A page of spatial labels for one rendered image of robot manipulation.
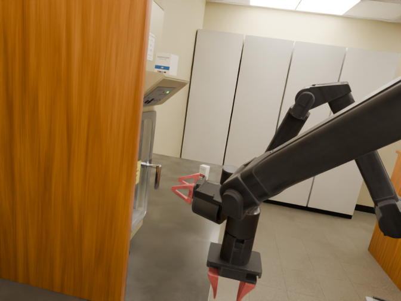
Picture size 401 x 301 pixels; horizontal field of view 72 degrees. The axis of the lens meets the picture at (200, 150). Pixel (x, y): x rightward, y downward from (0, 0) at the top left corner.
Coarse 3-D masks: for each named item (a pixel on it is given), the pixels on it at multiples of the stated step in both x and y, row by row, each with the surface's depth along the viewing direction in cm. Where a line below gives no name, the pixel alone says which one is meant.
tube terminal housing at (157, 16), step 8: (152, 8) 79; (160, 8) 85; (152, 16) 80; (160, 16) 86; (152, 24) 81; (160, 24) 87; (152, 32) 82; (160, 32) 89; (160, 40) 90; (160, 48) 91; (152, 64) 87
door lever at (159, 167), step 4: (148, 164) 95; (152, 164) 95; (156, 168) 95; (160, 168) 95; (156, 172) 95; (160, 172) 95; (156, 176) 95; (160, 176) 96; (156, 180) 96; (156, 184) 96; (156, 188) 96
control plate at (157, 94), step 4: (156, 88) 67; (160, 88) 69; (164, 88) 73; (168, 88) 77; (172, 88) 81; (152, 92) 67; (156, 92) 70; (160, 92) 73; (168, 92) 82; (148, 96) 68; (152, 96) 72; (156, 96) 75; (160, 96) 79; (164, 96) 84; (144, 100) 70; (144, 104) 74; (148, 104) 77; (152, 104) 82
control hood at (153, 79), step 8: (152, 72) 62; (152, 80) 62; (160, 80) 62; (168, 80) 68; (176, 80) 74; (184, 80) 84; (144, 88) 63; (152, 88) 64; (176, 88) 86; (144, 96) 66; (168, 96) 89; (160, 104) 92
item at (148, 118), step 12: (144, 120) 85; (144, 132) 87; (144, 144) 89; (144, 156) 91; (144, 168) 93; (144, 180) 96; (144, 192) 98; (144, 204) 101; (132, 216) 90; (132, 228) 92
